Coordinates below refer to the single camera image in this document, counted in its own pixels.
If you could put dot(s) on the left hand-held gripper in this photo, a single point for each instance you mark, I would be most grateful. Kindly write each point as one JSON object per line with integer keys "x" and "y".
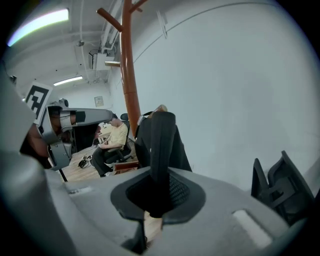
{"x": 40, "y": 100}

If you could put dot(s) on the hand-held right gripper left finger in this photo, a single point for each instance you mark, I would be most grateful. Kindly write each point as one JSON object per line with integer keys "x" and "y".
{"x": 75, "y": 220}

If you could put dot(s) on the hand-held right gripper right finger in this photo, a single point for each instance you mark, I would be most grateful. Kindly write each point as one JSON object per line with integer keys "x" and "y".
{"x": 212, "y": 237}

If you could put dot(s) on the wooden pole stand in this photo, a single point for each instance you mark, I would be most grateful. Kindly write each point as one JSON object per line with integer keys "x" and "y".
{"x": 128, "y": 75}

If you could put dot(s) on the black garment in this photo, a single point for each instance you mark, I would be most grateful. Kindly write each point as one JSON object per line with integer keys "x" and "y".
{"x": 162, "y": 150}

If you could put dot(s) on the person's left hand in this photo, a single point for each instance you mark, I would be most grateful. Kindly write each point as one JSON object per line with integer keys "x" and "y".
{"x": 35, "y": 142}

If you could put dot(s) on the fluorescent ceiling light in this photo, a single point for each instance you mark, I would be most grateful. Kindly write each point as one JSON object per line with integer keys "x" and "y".
{"x": 68, "y": 80}

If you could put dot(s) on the white ceiling air conditioner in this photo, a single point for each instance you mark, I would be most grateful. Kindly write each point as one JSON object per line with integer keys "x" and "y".
{"x": 102, "y": 60}

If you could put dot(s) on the wall control panel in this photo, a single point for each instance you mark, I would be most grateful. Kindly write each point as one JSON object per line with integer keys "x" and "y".
{"x": 98, "y": 101}

